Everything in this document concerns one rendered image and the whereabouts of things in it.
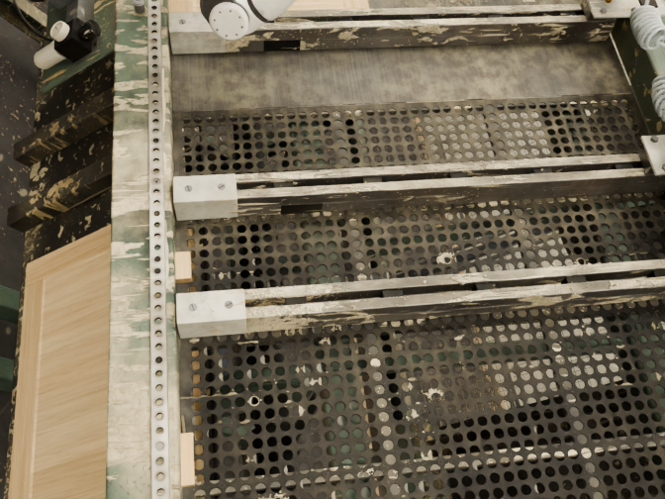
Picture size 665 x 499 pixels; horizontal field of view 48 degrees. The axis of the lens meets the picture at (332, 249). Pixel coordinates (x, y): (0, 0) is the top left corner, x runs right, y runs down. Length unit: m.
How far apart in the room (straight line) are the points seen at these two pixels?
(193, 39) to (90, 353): 0.76
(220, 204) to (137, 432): 0.47
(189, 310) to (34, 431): 0.65
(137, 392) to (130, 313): 0.15
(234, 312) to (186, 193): 0.27
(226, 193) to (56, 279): 0.66
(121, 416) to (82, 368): 0.49
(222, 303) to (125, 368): 0.21
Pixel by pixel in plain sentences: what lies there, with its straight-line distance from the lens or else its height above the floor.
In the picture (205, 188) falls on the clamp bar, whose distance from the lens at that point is 1.50.
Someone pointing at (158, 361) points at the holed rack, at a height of 0.89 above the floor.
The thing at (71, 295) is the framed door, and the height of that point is 0.42.
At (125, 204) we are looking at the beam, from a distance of 1.53.
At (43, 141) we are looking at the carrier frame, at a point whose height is 0.33.
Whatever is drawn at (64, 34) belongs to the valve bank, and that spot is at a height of 0.73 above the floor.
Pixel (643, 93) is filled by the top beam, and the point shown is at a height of 1.79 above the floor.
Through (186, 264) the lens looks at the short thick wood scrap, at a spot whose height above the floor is 0.91.
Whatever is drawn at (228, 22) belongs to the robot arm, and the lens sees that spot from 1.52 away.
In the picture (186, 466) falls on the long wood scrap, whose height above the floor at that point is 0.89.
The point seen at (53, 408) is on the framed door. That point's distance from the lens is 1.87.
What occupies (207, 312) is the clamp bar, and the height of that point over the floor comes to 0.97.
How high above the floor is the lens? 1.75
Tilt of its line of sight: 24 degrees down
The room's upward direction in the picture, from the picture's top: 69 degrees clockwise
